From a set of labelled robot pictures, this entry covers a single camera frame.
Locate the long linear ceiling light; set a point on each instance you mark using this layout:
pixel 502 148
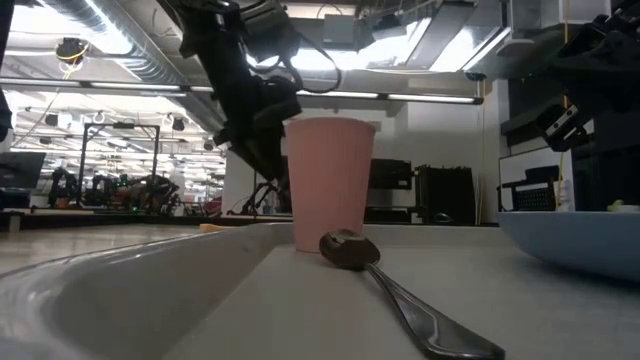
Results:
pixel 430 97

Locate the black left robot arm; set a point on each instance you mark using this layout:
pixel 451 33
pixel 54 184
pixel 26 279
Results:
pixel 220 50

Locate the dark metal spoon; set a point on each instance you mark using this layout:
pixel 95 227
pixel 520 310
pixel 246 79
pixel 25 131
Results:
pixel 350 250

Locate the dark grey monitor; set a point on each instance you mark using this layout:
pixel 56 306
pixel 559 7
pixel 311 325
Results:
pixel 22 170

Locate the black equipment case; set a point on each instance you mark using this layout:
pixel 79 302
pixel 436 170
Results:
pixel 445 192

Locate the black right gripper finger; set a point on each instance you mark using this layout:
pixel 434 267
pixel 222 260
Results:
pixel 562 127

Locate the pink ribbed cup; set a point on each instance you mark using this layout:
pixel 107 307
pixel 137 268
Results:
pixel 330 185

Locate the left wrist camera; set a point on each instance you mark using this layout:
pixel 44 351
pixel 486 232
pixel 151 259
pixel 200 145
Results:
pixel 270 32

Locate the black robot station frame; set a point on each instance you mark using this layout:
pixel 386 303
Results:
pixel 82 160

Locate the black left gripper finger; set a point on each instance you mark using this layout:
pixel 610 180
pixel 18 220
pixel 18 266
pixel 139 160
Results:
pixel 270 155
pixel 232 139

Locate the grey plastic tray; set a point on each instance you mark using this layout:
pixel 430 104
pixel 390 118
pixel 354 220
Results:
pixel 300 310

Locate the black cabinet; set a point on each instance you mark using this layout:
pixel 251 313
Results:
pixel 600 175

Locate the blue plate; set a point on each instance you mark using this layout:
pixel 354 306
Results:
pixel 580 245

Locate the black ceiling camera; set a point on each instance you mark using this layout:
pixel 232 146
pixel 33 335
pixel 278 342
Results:
pixel 475 76

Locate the black perforated cart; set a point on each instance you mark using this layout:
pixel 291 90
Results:
pixel 535 197

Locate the silver ventilation duct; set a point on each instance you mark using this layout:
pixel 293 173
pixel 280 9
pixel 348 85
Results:
pixel 150 60

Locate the black monitor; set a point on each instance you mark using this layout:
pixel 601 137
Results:
pixel 392 174

